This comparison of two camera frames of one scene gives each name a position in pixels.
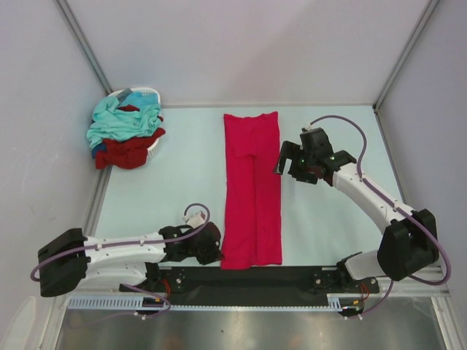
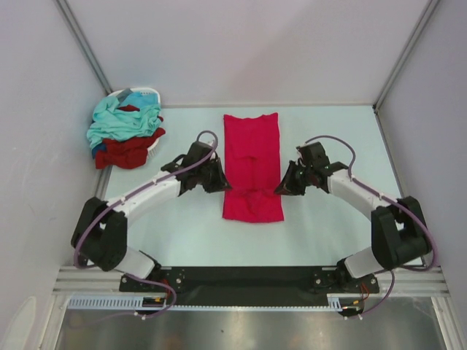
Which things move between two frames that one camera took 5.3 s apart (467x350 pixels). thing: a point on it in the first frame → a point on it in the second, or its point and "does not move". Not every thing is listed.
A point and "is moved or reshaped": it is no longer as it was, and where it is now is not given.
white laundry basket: x=152 y=150 does not move
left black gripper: x=214 y=255 → x=220 y=183
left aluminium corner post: x=85 y=45 does not move
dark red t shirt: x=126 y=154 does not move
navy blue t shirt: x=99 y=147 does not move
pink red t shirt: x=252 y=230 is moved or reshaped
